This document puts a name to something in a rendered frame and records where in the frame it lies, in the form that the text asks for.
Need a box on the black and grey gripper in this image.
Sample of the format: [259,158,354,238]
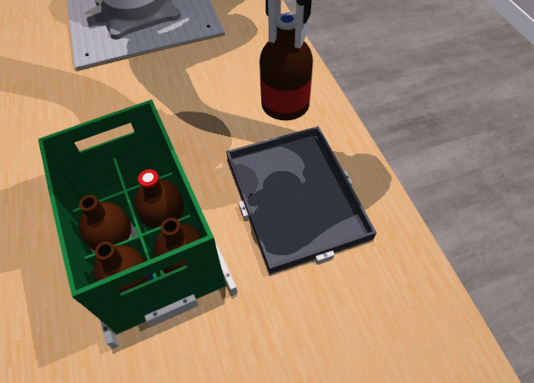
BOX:
[265,0,312,48]

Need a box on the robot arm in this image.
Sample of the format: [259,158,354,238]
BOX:
[84,0,181,39]

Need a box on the green bottle crate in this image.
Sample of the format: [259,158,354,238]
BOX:
[38,99,226,334]

